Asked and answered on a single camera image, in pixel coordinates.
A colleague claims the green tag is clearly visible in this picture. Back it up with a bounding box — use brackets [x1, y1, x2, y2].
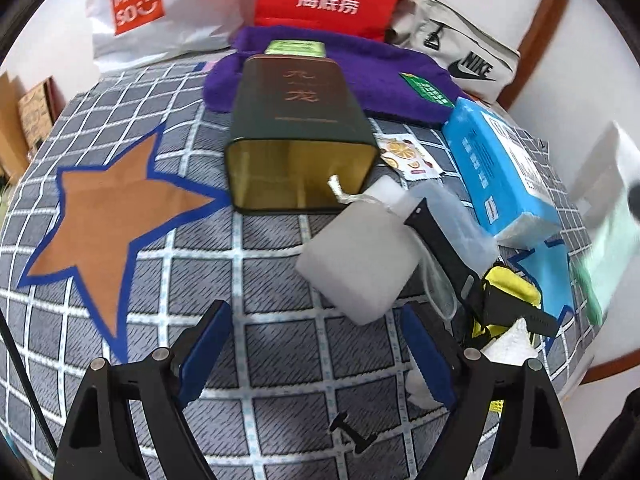
[399, 72, 457, 107]

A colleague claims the green tissue packet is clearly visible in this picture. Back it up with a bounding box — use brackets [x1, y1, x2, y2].
[264, 39, 329, 61]

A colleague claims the yellow and black strap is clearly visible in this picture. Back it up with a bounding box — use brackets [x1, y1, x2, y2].
[466, 264, 559, 352]

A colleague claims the white crumpled tissue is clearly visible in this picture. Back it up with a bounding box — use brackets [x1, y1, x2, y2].
[406, 369, 437, 407]
[487, 319, 542, 362]

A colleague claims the fruit print packet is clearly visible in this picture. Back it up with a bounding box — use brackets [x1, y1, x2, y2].
[377, 134, 447, 181]

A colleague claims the blue tissue pack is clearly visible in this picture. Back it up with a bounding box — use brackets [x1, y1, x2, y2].
[442, 97, 564, 249]

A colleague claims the purple towel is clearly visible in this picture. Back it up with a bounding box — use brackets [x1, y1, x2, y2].
[202, 25, 472, 129]

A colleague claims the brown printed box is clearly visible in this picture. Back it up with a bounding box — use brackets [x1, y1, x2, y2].
[17, 76, 57, 137]

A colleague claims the brown wooden frame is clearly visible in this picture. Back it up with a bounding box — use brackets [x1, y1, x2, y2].
[499, 0, 577, 112]

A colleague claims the thin black cable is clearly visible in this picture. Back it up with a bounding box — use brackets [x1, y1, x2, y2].
[0, 309, 59, 457]

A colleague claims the brown cardboard box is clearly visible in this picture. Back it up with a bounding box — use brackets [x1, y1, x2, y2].
[0, 72, 32, 178]

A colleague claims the clear plastic bag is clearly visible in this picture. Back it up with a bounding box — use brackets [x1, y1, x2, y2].
[394, 180, 499, 273]

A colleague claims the dark green tin box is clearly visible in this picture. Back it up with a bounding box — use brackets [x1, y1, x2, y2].
[223, 52, 380, 216]

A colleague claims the grey sling bag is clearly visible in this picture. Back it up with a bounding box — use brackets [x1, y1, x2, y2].
[385, 0, 522, 104]

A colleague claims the small black clip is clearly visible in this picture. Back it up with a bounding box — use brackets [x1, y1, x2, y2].
[329, 411, 377, 454]

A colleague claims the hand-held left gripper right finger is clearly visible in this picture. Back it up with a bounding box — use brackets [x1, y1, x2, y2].
[397, 302, 581, 480]

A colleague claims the black watch strap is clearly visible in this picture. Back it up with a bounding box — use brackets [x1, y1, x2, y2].
[403, 198, 482, 312]

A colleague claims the white plastic shopping bag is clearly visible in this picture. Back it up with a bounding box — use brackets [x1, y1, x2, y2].
[85, 0, 262, 74]

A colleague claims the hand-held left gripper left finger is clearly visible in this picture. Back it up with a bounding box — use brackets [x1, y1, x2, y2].
[52, 300, 233, 480]

